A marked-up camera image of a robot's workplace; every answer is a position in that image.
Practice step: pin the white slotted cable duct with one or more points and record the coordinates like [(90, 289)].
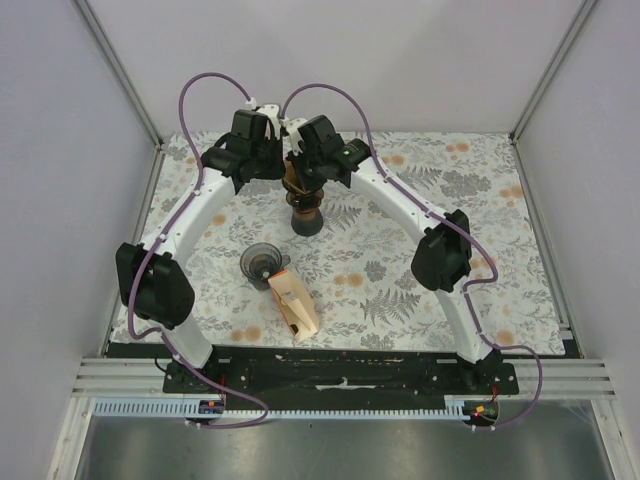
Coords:
[(198, 409)]

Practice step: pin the olive green dripper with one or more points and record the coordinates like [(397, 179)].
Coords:
[(305, 202)]

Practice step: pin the aluminium frame post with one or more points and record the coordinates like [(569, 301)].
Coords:
[(117, 68), (560, 54)]

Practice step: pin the left aluminium frame post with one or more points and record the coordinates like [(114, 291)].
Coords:
[(117, 68)]

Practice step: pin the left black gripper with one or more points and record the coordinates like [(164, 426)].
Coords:
[(277, 171)]

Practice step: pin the floral table mat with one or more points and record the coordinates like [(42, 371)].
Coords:
[(357, 269)]

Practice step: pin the grey clear dripper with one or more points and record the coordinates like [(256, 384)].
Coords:
[(261, 261)]

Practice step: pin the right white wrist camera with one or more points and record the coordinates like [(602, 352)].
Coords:
[(292, 129)]

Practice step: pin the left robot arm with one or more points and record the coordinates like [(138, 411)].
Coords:
[(152, 283)]

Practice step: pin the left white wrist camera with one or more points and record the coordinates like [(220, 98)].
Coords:
[(272, 112)]

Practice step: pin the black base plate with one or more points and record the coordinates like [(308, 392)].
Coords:
[(299, 378)]

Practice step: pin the right aluminium frame post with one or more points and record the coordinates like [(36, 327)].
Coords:
[(560, 54)]

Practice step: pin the brown paper coffee filter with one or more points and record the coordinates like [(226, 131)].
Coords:
[(292, 184)]

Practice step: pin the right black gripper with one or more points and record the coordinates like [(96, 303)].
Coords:
[(308, 183)]

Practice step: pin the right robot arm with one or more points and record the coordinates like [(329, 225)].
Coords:
[(443, 243)]

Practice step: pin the red grey coffee server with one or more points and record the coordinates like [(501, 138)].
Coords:
[(307, 223)]

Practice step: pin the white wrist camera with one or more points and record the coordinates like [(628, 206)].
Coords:
[(292, 129), (272, 112)]

